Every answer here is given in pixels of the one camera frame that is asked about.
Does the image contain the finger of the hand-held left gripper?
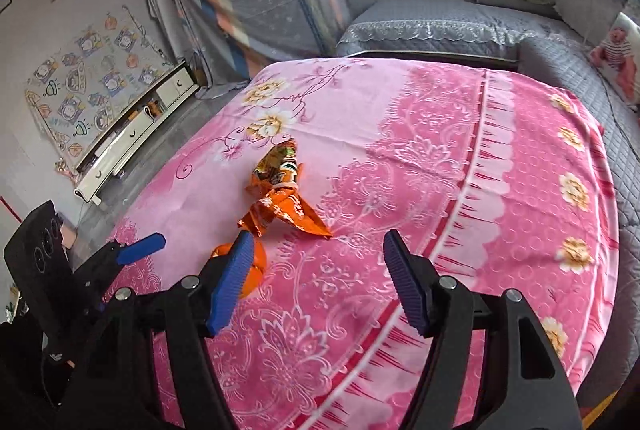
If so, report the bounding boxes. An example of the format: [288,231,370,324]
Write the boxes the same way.
[75,234,167,311]

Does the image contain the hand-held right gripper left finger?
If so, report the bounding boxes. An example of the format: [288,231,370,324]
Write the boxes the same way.
[55,231,254,430]

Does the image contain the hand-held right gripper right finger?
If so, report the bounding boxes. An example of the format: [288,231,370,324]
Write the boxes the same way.
[384,230,583,430]

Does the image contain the orange printed snack wrapper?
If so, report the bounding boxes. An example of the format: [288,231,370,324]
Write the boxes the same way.
[237,137,333,241]

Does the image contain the small orange wrapper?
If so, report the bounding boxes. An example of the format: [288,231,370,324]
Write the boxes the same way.
[210,237,268,301]

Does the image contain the white low cabinet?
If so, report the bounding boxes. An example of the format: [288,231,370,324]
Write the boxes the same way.
[75,60,201,203]

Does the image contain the pink floral blanket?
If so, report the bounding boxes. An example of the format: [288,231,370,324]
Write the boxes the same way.
[107,56,621,430]

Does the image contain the white hanging garment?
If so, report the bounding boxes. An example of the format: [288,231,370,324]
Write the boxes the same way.
[144,0,187,60]

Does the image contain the baby print pillow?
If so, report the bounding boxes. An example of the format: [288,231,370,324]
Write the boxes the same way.
[589,12,640,104]

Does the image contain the cartoon print wall cloth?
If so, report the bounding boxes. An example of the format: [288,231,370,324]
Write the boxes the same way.
[25,7,167,161]

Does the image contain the thin cable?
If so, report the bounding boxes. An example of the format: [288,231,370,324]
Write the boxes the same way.
[597,70,640,127]

